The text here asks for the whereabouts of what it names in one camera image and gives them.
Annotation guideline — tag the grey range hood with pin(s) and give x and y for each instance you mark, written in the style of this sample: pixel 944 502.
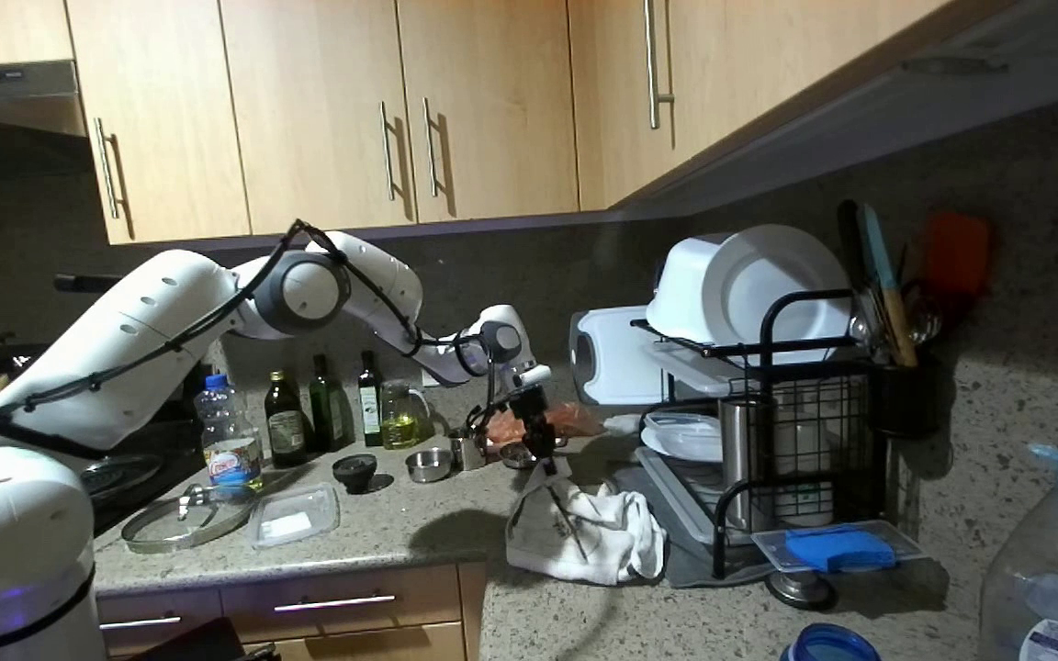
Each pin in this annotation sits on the grey range hood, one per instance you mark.
pixel 9 106

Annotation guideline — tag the round olive oil jar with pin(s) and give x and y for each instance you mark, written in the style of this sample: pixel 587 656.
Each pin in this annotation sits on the round olive oil jar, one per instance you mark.
pixel 406 420

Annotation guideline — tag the black round stopper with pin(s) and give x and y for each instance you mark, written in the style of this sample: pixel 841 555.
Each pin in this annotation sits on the black round stopper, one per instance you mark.
pixel 799 589

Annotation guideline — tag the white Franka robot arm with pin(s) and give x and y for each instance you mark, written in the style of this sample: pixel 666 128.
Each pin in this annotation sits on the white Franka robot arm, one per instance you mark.
pixel 126 353

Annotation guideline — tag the large white bowl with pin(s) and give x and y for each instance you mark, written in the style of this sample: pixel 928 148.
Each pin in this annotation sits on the large white bowl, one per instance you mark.
pixel 682 289

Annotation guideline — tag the tall steel cup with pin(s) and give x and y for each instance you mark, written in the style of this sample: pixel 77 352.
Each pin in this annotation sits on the tall steel cup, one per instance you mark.
pixel 737 452

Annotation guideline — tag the slim bottle white label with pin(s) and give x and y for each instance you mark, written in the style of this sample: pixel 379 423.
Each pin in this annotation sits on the slim bottle white label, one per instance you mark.
pixel 367 406

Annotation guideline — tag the clear rectangular plastic container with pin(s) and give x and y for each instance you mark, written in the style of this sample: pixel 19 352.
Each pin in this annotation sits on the clear rectangular plastic container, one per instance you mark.
pixel 295 521

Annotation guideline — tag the white dinner plate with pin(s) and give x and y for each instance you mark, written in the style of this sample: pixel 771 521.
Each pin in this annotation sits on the white dinner plate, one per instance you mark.
pixel 788 277

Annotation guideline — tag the glass pot lid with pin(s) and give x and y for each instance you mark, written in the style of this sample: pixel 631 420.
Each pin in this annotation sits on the glass pot lid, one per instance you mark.
pixel 183 521

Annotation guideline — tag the small steel bowl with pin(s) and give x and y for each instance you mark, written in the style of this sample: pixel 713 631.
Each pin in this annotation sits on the small steel bowl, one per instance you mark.
pixel 432 464

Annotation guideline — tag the black kitchen utensil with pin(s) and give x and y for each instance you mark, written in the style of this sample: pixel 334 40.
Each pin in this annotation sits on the black kitchen utensil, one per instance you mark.
pixel 851 250

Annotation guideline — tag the small black bowl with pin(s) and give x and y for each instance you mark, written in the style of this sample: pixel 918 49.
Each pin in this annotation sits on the small black bowl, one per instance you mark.
pixel 352 472

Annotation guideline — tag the wide wooden drawer front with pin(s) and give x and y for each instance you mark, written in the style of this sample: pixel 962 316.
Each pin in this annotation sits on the wide wooden drawer front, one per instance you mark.
pixel 309 574

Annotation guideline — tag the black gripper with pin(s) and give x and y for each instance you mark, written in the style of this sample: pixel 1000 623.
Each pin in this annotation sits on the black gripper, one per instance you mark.
pixel 535 418

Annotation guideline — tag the black utensil holder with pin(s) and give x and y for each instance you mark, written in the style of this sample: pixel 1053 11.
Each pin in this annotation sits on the black utensil holder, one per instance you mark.
pixel 904 399

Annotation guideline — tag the wooden base cabinet door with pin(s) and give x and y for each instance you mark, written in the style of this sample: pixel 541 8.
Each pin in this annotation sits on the wooden base cabinet door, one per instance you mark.
pixel 357 643

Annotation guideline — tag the wooden wall cabinet door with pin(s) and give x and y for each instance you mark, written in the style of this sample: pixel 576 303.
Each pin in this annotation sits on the wooden wall cabinet door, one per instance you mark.
pixel 309 111
pixel 182 111
pixel 2 25
pixel 771 75
pixel 505 111

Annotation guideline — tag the black stove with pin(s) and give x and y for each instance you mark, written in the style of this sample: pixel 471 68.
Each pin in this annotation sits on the black stove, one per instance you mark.
pixel 166 462

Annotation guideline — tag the orange spatula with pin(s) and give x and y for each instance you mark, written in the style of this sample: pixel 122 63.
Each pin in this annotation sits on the orange spatula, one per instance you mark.
pixel 952 250

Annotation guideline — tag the white shallow dish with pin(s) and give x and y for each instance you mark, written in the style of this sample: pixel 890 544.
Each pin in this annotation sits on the white shallow dish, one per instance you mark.
pixel 682 436

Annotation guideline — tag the dark bottle with label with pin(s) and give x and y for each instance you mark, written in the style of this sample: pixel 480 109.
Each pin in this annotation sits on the dark bottle with label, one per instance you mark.
pixel 288 423

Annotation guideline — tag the teal spatula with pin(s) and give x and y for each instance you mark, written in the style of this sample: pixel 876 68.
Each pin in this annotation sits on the teal spatula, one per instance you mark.
pixel 881 289

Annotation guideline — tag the dark green glass bottle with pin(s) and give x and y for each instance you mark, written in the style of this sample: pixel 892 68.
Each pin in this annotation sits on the dark green glass bottle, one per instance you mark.
pixel 326 410

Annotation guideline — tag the grey drying mat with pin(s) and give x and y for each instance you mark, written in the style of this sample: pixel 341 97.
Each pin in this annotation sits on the grey drying mat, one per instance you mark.
pixel 689 554

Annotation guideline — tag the narrow wooden drawer front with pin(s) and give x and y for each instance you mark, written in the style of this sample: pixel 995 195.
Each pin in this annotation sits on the narrow wooden drawer front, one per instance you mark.
pixel 182 609

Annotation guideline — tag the white grey towel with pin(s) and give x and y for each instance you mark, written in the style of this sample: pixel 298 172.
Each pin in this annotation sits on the white grey towel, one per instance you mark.
pixel 587 535

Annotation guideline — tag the black stereo camera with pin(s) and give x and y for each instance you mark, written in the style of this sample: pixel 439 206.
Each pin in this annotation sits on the black stereo camera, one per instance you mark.
pixel 89 284

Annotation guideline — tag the steel measuring cup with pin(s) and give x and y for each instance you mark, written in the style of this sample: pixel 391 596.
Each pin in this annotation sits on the steel measuring cup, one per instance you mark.
pixel 471 451

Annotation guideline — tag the clear water bottle blue cap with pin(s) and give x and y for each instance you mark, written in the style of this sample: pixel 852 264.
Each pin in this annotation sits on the clear water bottle blue cap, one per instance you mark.
pixel 224 447

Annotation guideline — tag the clear bottle light blue cap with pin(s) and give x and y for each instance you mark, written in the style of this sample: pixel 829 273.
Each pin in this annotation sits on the clear bottle light blue cap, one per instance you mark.
pixel 1044 589

